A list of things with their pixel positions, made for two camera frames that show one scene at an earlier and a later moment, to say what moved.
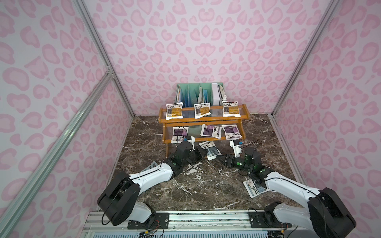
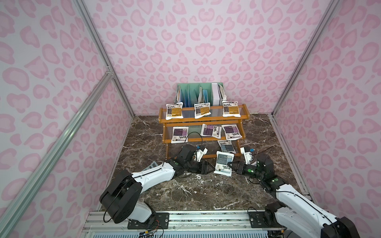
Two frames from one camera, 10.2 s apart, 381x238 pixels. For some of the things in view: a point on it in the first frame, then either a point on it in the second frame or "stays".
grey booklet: (213, 150) -> (226, 146)
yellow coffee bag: (230, 109) stays
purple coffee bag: (178, 134) stays
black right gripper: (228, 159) -> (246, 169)
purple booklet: (231, 132) stays
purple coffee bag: (211, 131) stays
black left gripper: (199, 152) -> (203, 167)
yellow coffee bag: (202, 109) stays
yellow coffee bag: (174, 111) stays
